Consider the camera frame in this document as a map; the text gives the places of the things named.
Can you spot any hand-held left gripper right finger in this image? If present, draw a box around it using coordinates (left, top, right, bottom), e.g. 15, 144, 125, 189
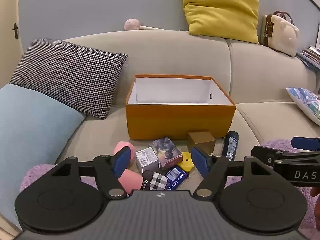
191, 146, 272, 198

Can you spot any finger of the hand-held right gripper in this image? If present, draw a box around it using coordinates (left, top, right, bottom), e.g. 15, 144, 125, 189
291, 136, 320, 151
251, 145, 320, 167

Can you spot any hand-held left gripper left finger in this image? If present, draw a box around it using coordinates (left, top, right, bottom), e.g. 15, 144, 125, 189
50, 146, 132, 198

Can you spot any pink bottle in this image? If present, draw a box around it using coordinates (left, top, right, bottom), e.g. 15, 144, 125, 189
113, 141, 136, 155

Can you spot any salmon pink cylinder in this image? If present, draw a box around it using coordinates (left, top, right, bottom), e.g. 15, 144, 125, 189
117, 168, 143, 196

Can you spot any painted print card box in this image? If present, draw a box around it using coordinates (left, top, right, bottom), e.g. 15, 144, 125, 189
148, 137, 183, 171

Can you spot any black plaid case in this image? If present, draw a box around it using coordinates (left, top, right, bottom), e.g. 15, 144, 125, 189
141, 169, 168, 191

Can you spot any orange cardboard box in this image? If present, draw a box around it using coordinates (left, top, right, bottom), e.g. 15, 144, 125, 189
125, 74, 237, 141

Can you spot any person's right hand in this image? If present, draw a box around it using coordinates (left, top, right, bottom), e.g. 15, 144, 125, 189
310, 186, 320, 230

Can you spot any yellow plastic piece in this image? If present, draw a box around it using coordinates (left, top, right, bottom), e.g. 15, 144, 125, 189
180, 151, 197, 178

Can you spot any small brown cardboard box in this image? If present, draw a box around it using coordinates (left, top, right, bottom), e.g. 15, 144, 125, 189
187, 131, 217, 155

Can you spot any small silver box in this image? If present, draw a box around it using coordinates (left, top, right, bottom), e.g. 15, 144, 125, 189
135, 147, 160, 175

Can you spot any blue barcode box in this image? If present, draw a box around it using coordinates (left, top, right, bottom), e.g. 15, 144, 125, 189
164, 166, 188, 191

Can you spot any black spray can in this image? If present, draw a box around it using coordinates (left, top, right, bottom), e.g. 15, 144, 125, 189
219, 131, 240, 161

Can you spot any blue printed pillow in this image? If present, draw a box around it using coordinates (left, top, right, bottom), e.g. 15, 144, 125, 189
286, 87, 320, 126

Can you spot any purple fluffy mat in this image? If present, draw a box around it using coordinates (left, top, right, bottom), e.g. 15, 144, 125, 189
19, 139, 320, 240

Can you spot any stack of books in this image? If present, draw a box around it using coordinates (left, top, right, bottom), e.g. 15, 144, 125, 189
296, 45, 320, 70

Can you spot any light blue pillow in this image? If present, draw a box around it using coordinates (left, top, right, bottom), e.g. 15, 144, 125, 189
0, 83, 86, 229

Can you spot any houndstooth pillow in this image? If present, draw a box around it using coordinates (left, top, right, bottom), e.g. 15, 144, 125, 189
9, 38, 128, 120

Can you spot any cream mini suitcase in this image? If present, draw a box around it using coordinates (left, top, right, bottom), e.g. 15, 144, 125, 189
260, 11, 300, 57

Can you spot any pink massage hammer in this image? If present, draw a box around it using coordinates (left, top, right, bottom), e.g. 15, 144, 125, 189
124, 18, 165, 31

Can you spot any yellow pillow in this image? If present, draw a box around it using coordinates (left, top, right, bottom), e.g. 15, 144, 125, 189
182, 0, 260, 45

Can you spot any cream door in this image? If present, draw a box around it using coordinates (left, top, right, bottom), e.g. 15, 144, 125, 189
0, 0, 20, 87

